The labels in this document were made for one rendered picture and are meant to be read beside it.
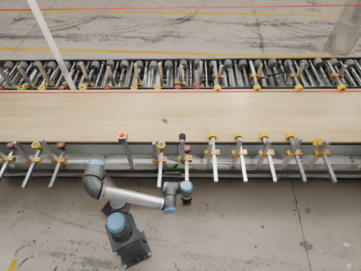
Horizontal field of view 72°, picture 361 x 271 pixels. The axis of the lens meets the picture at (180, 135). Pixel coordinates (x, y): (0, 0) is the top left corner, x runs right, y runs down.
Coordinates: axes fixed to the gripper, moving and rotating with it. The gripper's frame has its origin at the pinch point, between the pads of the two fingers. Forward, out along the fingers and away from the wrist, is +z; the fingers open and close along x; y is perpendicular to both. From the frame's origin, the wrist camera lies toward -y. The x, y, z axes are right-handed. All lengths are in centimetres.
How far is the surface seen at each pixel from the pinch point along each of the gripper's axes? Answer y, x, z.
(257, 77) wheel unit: -147, 87, -14
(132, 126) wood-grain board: -80, -54, -7
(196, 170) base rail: -38.7, 10.6, 13.0
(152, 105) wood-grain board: -110, -35, -7
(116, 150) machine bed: -64, -74, 14
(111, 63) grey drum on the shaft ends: -196, -97, -1
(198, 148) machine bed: -62, 14, 10
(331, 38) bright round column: -341, 279, 57
